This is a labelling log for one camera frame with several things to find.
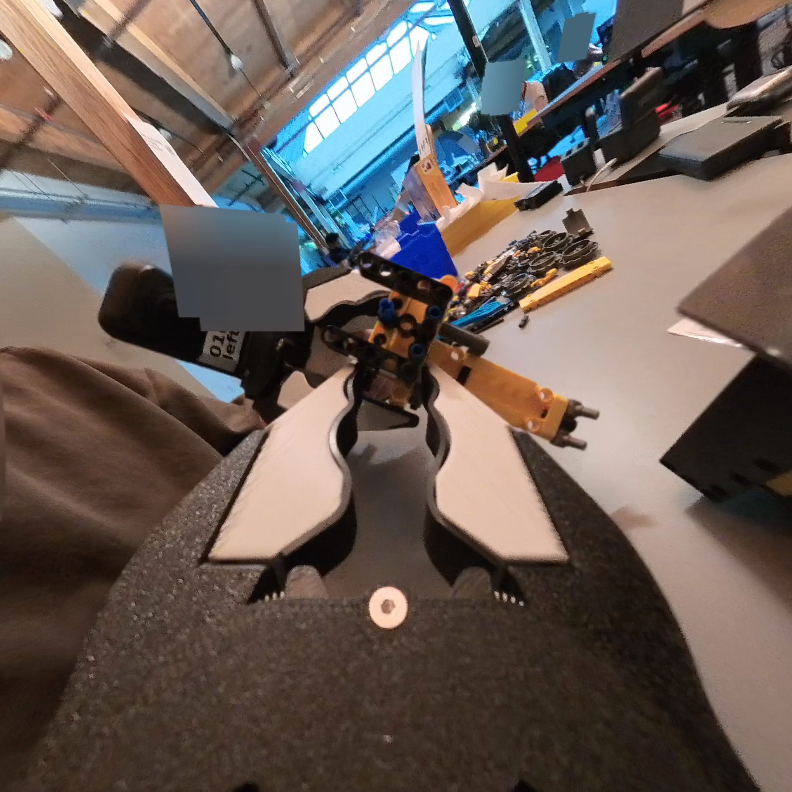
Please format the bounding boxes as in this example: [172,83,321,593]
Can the large black charger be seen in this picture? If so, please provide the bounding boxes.
[600,68,666,165]

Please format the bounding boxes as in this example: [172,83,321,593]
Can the black pole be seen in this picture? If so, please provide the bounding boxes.
[445,0,536,183]

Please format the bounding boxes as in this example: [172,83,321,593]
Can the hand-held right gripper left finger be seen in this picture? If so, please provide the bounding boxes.
[206,368,363,593]

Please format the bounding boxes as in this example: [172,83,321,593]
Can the long yellow toy beam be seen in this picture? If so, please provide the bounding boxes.
[519,257,613,312]

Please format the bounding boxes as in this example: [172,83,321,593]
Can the crumpled white paper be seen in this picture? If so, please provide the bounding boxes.
[458,167,514,202]

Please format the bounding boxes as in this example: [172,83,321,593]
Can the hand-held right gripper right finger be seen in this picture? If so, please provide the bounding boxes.
[424,365,570,593]

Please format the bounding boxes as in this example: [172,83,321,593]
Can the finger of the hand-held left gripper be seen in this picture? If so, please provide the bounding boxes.
[278,334,375,414]
[303,267,387,324]

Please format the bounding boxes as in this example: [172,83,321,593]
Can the large yellow toy vehicle model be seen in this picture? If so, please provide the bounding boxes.
[660,207,792,503]

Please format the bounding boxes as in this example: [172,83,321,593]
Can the white paper notice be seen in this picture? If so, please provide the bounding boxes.
[127,114,219,208]

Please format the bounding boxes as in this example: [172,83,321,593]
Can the dark flat device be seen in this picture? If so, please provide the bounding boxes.
[658,114,792,182]

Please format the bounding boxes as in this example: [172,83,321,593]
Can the yellow toy brick assembly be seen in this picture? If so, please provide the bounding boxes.
[322,250,601,450]

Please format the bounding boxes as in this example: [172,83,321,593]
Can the yellow sticker sheet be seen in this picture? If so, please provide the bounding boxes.
[667,318,752,350]

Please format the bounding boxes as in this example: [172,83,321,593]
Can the black battery pack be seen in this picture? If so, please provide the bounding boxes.
[515,179,564,211]

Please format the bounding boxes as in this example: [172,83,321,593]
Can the person's left forearm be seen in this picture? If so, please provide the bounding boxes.
[0,346,268,792]

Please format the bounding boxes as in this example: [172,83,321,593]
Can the silver computer mouse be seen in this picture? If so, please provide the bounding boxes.
[727,73,792,117]

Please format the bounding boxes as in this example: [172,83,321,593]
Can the pile of small toy parts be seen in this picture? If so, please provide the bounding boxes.
[458,229,601,316]

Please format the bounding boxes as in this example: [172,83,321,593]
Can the black computer monitor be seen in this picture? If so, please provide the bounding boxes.
[603,0,712,63]

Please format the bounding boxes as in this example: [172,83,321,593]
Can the tall white paper banner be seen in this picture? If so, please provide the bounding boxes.
[411,43,434,156]

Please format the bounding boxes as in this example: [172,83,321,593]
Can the wooden support post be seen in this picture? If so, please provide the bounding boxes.
[0,0,205,208]

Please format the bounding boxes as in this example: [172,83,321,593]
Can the yellow cardboard tray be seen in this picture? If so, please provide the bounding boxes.
[442,176,521,255]

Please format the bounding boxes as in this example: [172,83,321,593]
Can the small black charger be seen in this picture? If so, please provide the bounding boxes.
[560,139,598,186]

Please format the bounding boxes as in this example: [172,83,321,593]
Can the toy set carton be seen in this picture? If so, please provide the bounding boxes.
[405,158,459,214]

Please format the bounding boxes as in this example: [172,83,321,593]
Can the blue plastic bin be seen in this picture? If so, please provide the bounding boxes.
[371,223,459,279]

